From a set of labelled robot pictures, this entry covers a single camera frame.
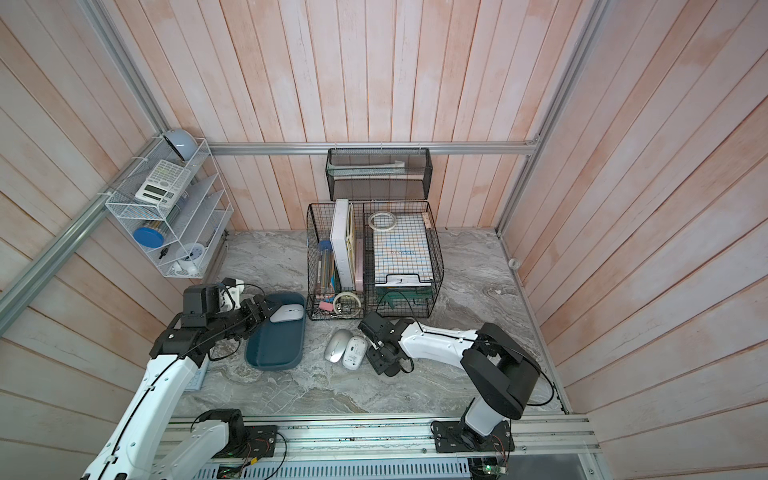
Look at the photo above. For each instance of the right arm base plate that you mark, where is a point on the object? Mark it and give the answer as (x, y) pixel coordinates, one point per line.
(457, 437)

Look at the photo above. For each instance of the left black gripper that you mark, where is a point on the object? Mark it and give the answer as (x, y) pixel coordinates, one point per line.
(254, 318)

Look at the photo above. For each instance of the black wire basket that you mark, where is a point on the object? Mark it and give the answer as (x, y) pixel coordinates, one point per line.
(363, 256)

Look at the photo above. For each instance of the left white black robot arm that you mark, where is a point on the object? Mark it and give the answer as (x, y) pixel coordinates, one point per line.
(175, 358)

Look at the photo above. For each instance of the white flat board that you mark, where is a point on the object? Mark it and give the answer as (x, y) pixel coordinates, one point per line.
(342, 241)

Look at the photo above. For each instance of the silver computer mouse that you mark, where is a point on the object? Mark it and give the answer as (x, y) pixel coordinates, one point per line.
(337, 345)

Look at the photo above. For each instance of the white wire wall shelf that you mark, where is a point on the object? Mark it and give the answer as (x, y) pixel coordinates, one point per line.
(175, 207)

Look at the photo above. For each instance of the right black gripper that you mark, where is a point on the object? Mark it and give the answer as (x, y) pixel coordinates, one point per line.
(377, 363)

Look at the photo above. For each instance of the blue lidded jar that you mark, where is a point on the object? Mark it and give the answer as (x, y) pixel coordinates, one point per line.
(150, 234)

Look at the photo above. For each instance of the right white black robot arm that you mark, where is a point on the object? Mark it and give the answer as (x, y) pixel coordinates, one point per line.
(503, 372)

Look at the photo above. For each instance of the beige tape roll in basket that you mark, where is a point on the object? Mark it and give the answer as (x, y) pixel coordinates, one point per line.
(347, 303)

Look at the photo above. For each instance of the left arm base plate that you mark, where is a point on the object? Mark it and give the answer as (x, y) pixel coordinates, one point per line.
(250, 442)

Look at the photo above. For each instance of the black mesh wall basket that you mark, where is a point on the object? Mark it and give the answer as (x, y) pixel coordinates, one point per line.
(379, 174)

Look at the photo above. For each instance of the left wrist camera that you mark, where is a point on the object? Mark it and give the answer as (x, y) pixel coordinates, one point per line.
(233, 293)

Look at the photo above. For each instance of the white mouse with label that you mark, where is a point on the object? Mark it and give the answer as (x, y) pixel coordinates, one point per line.
(355, 353)

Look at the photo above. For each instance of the checkered notebook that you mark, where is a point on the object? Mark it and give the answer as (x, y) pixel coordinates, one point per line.
(402, 256)

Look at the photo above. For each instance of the dark teal storage box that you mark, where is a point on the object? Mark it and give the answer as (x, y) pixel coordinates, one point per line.
(278, 346)

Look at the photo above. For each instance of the white calculator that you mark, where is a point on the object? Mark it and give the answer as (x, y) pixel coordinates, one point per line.
(164, 184)

